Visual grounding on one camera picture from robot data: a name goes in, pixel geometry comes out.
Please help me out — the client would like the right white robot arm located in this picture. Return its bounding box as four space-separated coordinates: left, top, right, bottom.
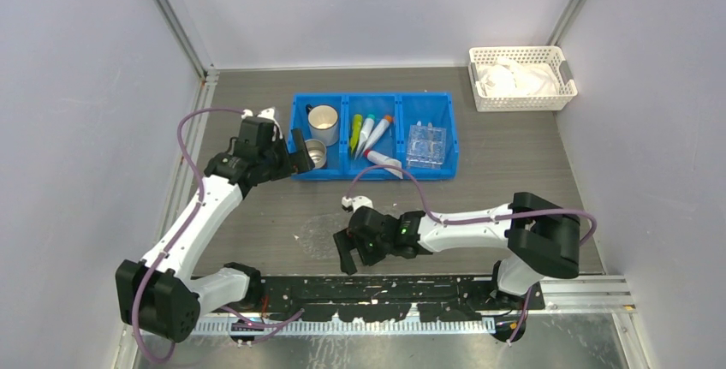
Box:
333 192 584 310

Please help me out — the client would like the green toothpaste tube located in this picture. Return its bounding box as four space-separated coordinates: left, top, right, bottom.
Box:
348 114 363 156

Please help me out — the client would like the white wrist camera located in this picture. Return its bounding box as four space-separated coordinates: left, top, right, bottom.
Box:
341 195 374 212
241 107 283 140

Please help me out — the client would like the white plastic basket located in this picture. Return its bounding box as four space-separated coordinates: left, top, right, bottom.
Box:
468 45 579 112

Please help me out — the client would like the white toothpaste tube red cap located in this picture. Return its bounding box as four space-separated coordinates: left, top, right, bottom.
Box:
364 150 404 179

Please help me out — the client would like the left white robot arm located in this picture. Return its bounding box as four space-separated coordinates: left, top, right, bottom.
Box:
115 111 314 343

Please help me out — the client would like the white cloth in basket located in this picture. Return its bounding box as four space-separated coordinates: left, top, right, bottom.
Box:
477 57 561 98

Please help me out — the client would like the white-inside mug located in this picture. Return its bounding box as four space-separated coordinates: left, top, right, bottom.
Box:
306 104 340 146

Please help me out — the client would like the aluminium frame extrusion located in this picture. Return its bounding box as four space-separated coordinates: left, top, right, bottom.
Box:
122 278 640 338

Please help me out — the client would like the blue three-compartment bin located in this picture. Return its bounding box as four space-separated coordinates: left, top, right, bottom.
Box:
290 92 460 182

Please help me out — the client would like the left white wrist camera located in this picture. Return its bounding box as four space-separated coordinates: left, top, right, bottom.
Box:
241 107 283 140

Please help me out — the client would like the clear acrylic toothbrush holder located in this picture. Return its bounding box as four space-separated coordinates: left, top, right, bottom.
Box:
406 123 447 170

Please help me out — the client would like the white toothpaste tube teal cap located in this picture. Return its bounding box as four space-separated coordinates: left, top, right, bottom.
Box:
354 114 375 159

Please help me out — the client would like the steel cup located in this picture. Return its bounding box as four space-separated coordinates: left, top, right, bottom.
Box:
305 139 327 170

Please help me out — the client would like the white toothpaste tube orange cap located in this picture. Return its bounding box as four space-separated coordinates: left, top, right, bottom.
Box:
361 115 394 154

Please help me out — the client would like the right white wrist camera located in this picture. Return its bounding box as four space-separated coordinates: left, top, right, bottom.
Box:
341 195 374 212

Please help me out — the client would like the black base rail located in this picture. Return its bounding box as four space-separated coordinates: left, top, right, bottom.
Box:
229 275 544 323

